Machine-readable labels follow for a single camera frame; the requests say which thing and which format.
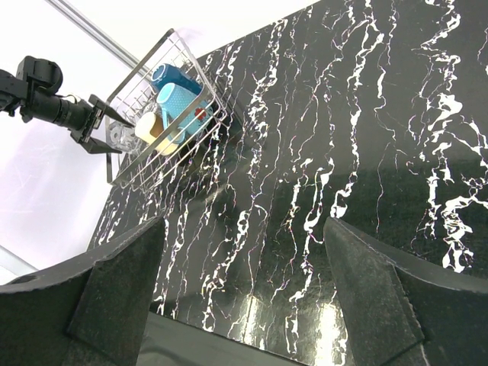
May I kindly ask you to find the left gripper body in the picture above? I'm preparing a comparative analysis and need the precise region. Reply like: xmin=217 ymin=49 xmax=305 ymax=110
xmin=70 ymin=95 xmax=105 ymax=144

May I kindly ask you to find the brown paper cup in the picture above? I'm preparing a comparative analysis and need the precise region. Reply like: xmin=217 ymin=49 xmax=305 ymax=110
xmin=135 ymin=110 xmax=185 ymax=156

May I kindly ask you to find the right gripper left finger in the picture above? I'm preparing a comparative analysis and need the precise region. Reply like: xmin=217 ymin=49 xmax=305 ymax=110
xmin=1 ymin=217 xmax=165 ymax=365

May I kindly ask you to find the clear plastic cup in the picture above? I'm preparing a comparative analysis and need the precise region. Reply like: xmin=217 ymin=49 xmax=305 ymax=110
xmin=106 ymin=121 xmax=143 ymax=154

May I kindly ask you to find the dark blue ceramic mug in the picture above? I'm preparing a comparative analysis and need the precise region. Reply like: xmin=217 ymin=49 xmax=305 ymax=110
xmin=150 ymin=63 xmax=202 ymax=95

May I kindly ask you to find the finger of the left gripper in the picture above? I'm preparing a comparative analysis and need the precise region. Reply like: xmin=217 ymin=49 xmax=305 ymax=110
xmin=101 ymin=104 xmax=133 ymax=127
xmin=82 ymin=137 xmax=121 ymax=155

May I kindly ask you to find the wire dish rack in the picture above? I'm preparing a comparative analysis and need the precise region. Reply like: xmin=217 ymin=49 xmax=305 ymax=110
xmin=105 ymin=29 xmax=230 ymax=191

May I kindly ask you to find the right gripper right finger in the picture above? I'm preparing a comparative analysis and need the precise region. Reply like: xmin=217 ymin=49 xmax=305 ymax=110
xmin=323 ymin=217 xmax=487 ymax=365

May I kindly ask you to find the light blue floral mug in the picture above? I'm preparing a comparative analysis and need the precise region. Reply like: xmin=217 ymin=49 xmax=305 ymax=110
xmin=156 ymin=83 xmax=214 ymax=140

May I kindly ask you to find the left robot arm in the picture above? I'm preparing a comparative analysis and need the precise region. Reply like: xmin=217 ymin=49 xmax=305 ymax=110
xmin=1 ymin=56 xmax=132 ymax=155

